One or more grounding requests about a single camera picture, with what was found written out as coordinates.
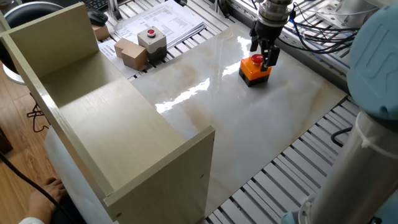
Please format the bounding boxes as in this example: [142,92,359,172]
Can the aluminium mounting bracket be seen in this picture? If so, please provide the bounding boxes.
[317,0,379,29]

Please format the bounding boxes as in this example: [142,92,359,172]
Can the dark brown furniture base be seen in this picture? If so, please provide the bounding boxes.
[0,126,14,155]

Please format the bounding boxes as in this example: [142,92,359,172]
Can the stack of printed paper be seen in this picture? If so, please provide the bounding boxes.
[113,0,206,49]

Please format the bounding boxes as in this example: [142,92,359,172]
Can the black computer mouse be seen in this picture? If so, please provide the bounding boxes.
[86,7,109,27]

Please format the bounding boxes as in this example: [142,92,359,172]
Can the thick black floor cable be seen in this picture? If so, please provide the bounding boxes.
[0,151,73,224]

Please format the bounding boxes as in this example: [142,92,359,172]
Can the bare human foot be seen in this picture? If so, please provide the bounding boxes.
[26,177,68,224]

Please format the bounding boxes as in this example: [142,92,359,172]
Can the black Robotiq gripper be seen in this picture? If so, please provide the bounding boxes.
[249,20,283,72]

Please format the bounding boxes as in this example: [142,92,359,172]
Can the thick black gripper cable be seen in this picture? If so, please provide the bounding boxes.
[287,9,360,55]

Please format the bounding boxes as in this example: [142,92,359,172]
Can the large plain wooden block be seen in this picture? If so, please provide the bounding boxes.
[121,43,149,72]

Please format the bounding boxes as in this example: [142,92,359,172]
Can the black cable with metal plug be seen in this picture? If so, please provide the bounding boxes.
[330,126,354,147]

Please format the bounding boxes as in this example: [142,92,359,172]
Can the bundle of thin cables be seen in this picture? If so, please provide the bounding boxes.
[278,1,361,55]

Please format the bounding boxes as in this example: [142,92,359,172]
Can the white garment of person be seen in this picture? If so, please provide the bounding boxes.
[18,217,46,224]

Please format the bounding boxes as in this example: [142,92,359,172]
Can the grey box with red button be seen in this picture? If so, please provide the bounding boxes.
[137,26,168,62]

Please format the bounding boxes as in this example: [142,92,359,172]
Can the small plain wooden block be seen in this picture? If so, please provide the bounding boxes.
[114,37,136,58]

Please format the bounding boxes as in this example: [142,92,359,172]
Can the beige wooden shelf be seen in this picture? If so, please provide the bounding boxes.
[0,2,216,224]

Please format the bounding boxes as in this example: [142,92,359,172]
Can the glossy marble pattern board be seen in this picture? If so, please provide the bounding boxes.
[130,21,348,218]

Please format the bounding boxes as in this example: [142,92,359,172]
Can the black keyboard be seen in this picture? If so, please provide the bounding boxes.
[81,0,109,12]

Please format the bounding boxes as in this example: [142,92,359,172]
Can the black office chair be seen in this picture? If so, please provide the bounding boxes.
[0,1,65,85]

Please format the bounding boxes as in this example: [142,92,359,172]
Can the single printed paper sheet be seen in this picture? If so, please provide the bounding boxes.
[98,39,139,80]

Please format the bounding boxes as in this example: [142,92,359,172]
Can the thin black floor wires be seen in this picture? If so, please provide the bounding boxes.
[26,93,51,134]

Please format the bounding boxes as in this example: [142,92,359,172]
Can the black slipper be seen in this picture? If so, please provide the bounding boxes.
[49,195,88,224]

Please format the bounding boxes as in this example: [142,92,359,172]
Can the metal stand post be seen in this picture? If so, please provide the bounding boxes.
[107,0,123,21]

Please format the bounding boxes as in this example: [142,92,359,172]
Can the orange emergency stop button box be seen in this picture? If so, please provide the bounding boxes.
[238,54,273,88]

